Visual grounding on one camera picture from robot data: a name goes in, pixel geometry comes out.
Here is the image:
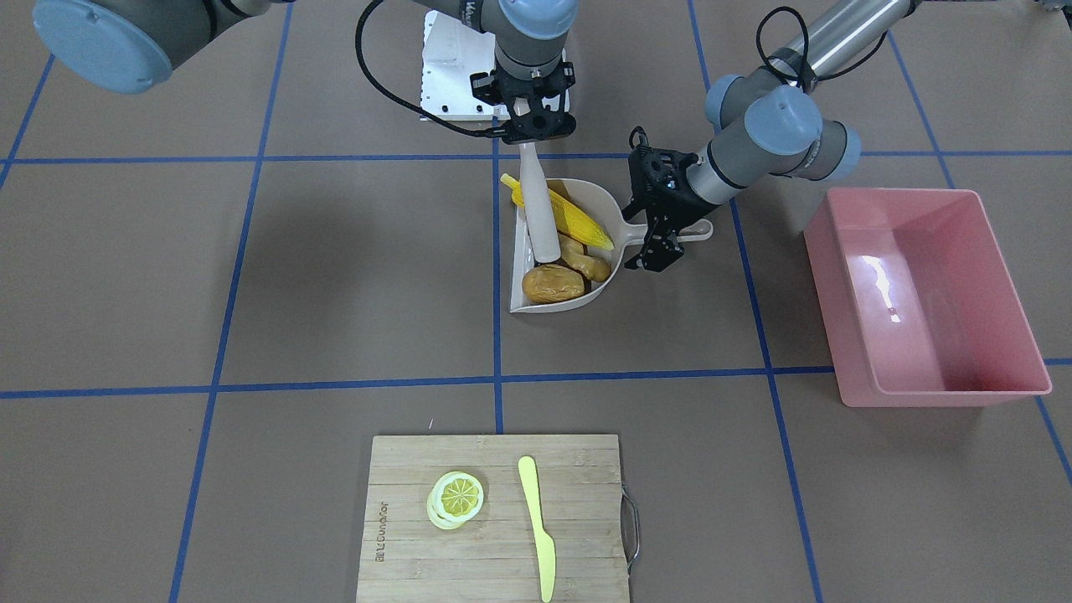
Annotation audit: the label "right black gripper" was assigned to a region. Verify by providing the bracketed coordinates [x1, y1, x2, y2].
[468, 61, 577, 142]

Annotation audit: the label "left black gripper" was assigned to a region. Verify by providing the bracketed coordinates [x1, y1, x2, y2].
[621, 126, 713, 273]

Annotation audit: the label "beige plastic dustpan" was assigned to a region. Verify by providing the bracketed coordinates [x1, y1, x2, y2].
[509, 178, 714, 314]

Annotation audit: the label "tan toy ginger root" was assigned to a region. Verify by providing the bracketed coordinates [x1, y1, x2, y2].
[559, 234, 611, 282]

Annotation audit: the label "yellow toy corn cob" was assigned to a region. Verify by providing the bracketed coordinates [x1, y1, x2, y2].
[498, 173, 614, 251]

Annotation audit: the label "beige hand brush black bristles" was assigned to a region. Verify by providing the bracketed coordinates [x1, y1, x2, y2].
[519, 141, 560, 264]

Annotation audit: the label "brown toy potato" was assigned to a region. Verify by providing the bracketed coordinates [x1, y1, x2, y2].
[522, 264, 587, 305]

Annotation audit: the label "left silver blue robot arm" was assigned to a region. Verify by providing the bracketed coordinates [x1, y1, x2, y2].
[623, 1, 919, 273]

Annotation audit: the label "pink plastic bin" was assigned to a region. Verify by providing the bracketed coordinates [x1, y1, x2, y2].
[803, 188, 1053, 408]

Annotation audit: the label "bamboo cutting board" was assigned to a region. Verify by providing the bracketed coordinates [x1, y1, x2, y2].
[356, 435, 631, 602]

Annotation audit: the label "yellow plastic toy knife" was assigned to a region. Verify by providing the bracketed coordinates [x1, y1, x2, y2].
[518, 456, 559, 602]

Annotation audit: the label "yellow toy lemon slice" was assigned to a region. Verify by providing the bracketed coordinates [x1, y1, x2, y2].
[425, 471, 485, 530]

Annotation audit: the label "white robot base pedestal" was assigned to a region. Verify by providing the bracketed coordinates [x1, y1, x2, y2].
[419, 10, 571, 121]

